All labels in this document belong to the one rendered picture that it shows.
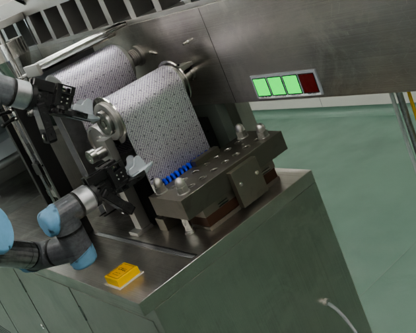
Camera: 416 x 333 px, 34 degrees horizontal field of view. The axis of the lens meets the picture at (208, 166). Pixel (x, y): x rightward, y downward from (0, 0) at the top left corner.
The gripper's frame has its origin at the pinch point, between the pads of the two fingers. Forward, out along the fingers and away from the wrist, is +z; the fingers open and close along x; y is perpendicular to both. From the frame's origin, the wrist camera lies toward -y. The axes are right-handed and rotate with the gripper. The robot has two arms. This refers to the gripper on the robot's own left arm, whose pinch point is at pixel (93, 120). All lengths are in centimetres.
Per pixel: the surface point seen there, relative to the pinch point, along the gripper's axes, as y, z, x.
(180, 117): 6.3, 24.2, -6.7
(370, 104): 79, 285, 148
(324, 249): -25, 66, -32
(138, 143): -3.9, 11.8, -6.6
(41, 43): 38, 17, 92
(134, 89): 11.0, 8.8, -4.1
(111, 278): -41.2, 4.8, -16.7
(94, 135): -2.4, 7.7, 12.9
